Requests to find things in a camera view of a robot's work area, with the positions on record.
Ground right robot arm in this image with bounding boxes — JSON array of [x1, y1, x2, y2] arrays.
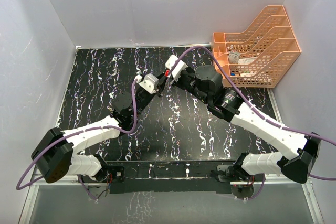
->
[[172, 62, 321, 184]]

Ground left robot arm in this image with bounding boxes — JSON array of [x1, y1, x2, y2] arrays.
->
[[31, 86, 162, 184]]

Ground papers in organizer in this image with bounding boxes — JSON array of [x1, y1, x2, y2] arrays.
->
[[228, 52, 257, 65]]

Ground orange file organizer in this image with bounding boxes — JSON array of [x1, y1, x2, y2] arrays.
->
[[212, 5, 302, 88]]

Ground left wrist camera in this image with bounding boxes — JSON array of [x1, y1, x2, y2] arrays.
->
[[139, 73, 159, 94]]

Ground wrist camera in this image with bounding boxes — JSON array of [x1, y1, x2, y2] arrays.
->
[[139, 73, 159, 94], [165, 55, 187, 81]]

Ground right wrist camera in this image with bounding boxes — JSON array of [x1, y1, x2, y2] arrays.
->
[[165, 55, 187, 81]]

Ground black base frame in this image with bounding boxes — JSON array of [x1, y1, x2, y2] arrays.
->
[[82, 161, 262, 197]]

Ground aluminium rail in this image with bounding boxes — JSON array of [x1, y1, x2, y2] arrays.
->
[[29, 162, 312, 186]]

